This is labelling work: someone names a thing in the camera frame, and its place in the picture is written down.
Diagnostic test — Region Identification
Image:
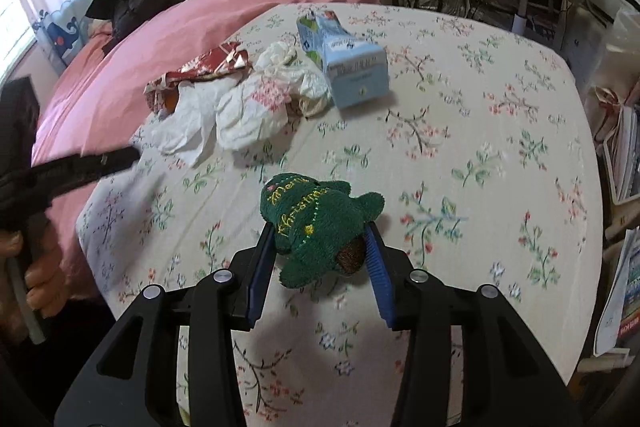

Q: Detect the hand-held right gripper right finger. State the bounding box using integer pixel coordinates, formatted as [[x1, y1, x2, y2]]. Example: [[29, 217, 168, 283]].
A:
[[364, 227, 586, 427]]

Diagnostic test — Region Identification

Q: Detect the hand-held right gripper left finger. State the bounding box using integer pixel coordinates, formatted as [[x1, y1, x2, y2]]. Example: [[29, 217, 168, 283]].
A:
[[52, 222, 281, 427]]

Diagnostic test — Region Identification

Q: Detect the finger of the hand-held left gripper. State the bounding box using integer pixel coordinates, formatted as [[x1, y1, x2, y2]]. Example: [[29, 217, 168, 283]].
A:
[[30, 146, 142, 202]]

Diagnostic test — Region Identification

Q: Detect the green knitted toy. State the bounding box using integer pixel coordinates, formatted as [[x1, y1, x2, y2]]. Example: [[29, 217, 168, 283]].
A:
[[259, 172, 386, 290]]

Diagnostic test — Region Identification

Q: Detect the blue milk carton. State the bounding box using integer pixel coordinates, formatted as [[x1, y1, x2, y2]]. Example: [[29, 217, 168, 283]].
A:
[[296, 7, 391, 110]]

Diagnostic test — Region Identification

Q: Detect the person's left forearm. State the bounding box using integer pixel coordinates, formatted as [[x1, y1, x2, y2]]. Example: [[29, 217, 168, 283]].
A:
[[0, 297, 131, 427]]

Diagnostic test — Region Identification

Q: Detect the person's left hand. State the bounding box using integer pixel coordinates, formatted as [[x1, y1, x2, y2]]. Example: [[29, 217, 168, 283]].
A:
[[0, 227, 66, 315]]

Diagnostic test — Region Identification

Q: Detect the window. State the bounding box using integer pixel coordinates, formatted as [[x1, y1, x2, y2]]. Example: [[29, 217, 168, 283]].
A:
[[0, 0, 36, 68]]

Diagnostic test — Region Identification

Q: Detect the crumpled white paper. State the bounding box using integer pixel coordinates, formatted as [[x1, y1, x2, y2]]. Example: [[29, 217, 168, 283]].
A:
[[132, 79, 226, 168]]

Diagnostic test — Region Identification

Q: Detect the floral tablecloth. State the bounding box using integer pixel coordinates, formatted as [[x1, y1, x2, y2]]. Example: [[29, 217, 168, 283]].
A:
[[75, 2, 603, 427]]

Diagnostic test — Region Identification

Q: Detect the white printed plastic bag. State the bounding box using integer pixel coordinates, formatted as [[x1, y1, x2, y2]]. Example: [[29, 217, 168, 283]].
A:
[[215, 72, 332, 152]]

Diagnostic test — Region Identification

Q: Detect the red foil wrapper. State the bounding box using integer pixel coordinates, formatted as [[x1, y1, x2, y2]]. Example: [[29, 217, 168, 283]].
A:
[[144, 47, 251, 112]]

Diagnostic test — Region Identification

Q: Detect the pink blanket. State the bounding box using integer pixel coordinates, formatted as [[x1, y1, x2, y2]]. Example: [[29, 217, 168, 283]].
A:
[[30, 0, 381, 303]]

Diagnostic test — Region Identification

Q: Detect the crumpled white tissue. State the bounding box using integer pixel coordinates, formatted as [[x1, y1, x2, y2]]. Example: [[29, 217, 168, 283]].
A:
[[255, 39, 313, 82]]

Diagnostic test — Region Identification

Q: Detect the white basket of papers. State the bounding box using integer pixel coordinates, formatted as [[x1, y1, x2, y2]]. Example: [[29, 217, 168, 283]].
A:
[[602, 104, 640, 208]]

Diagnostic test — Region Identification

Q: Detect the canvas tote bag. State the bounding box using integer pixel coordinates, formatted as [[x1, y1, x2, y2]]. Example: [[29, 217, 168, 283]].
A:
[[590, 82, 640, 142]]

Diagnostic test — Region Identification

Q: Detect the large translucent plastic bag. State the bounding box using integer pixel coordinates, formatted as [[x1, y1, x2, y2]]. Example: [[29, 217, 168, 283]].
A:
[[602, 4, 640, 92]]

